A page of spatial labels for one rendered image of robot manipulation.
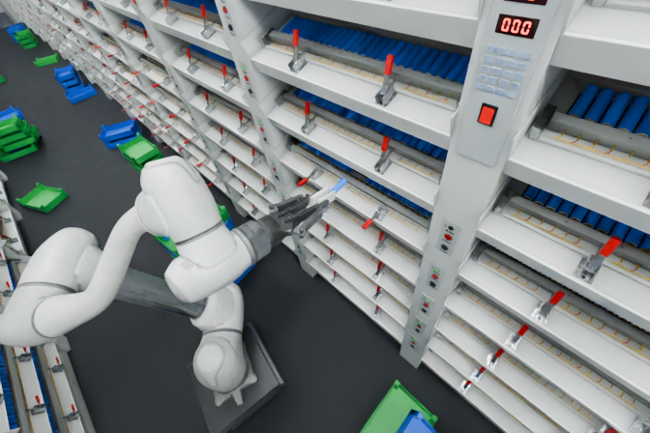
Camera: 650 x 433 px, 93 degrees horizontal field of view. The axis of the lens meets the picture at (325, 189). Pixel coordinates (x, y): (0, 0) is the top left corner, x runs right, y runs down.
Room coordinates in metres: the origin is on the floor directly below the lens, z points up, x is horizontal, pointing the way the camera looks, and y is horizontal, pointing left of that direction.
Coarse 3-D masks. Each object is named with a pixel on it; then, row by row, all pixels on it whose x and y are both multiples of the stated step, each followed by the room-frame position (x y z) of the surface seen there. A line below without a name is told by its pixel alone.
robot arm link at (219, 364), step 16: (208, 336) 0.45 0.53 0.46; (224, 336) 0.45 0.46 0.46; (240, 336) 0.46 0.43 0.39; (208, 352) 0.39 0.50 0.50; (224, 352) 0.38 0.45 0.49; (240, 352) 0.41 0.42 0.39; (208, 368) 0.33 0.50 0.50; (224, 368) 0.33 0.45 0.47; (240, 368) 0.35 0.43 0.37; (208, 384) 0.30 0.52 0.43; (224, 384) 0.30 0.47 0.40
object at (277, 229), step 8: (264, 216) 0.47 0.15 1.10; (272, 216) 0.46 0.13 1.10; (264, 224) 0.44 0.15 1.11; (272, 224) 0.44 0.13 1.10; (280, 224) 0.46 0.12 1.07; (288, 224) 0.46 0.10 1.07; (272, 232) 0.42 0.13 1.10; (280, 232) 0.43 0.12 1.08; (288, 232) 0.44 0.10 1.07; (272, 240) 0.41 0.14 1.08; (280, 240) 0.42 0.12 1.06
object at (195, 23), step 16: (160, 0) 1.45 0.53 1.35; (176, 0) 1.39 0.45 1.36; (192, 0) 1.33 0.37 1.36; (208, 0) 1.27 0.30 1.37; (160, 16) 1.39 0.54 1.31; (176, 16) 1.30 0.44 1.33; (192, 16) 1.23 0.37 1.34; (208, 16) 1.15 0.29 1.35; (176, 32) 1.25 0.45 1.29; (192, 32) 1.16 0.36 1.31; (208, 32) 1.08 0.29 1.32; (224, 32) 0.95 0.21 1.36; (208, 48) 1.09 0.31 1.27; (224, 48) 0.98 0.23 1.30
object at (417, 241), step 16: (288, 144) 0.90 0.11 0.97; (288, 160) 0.86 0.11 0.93; (304, 160) 0.83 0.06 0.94; (304, 176) 0.77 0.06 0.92; (352, 192) 0.65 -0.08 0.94; (352, 208) 0.61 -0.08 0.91; (368, 208) 0.58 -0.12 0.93; (384, 224) 0.52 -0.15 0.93; (400, 224) 0.50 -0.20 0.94; (400, 240) 0.47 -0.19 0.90; (416, 240) 0.45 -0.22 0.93
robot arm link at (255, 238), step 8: (248, 224) 0.44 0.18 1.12; (256, 224) 0.43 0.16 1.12; (240, 232) 0.41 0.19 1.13; (248, 232) 0.41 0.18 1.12; (256, 232) 0.41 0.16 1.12; (264, 232) 0.41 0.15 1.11; (248, 240) 0.39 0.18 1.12; (256, 240) 0.40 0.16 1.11; (264, 240) 0.40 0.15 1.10; (248, 248) 0.38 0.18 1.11; (256, 248) 0.38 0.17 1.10; (264, 248) 0.39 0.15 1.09; (256, 256) 0.37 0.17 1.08
